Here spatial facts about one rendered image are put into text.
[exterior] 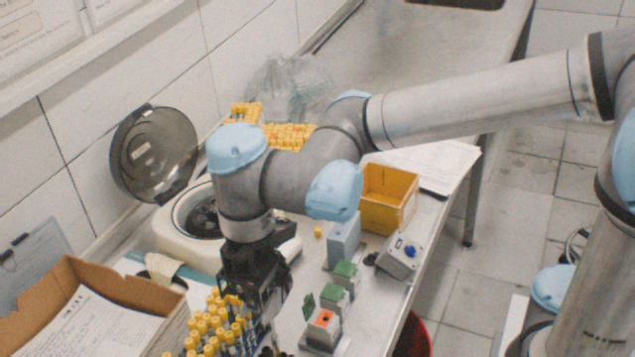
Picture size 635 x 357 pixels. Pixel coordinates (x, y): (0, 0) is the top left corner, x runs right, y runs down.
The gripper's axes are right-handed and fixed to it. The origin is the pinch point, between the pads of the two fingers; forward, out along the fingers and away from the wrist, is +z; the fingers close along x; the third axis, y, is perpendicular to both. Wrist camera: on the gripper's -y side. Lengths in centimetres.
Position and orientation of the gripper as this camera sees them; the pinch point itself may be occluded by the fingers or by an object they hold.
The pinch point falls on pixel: (270, 308)
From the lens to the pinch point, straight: 95.5
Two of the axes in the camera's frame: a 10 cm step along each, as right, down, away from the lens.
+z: 0.5, 7.9, 6.2
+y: -4.1, 5.8, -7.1
